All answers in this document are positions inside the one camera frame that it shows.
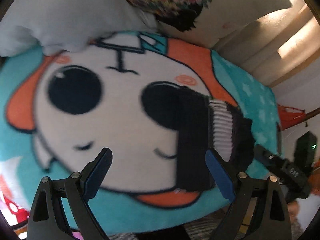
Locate black white striped pants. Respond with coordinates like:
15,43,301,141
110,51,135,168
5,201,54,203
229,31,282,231
176,87,255,192

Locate person's right hand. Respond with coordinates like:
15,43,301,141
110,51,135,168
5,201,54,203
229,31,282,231
287,200,300,223

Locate orange red cloth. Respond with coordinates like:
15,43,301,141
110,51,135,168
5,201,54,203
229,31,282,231
277,104,306,130

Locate teal cartoon fleece blanket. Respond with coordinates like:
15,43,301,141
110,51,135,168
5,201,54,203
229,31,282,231
1,32,281,235

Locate cream floral throw pillow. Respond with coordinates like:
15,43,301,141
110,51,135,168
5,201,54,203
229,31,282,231
127,0,291,47

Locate grey plush pillow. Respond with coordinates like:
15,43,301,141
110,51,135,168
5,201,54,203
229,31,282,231
1,0,157,57

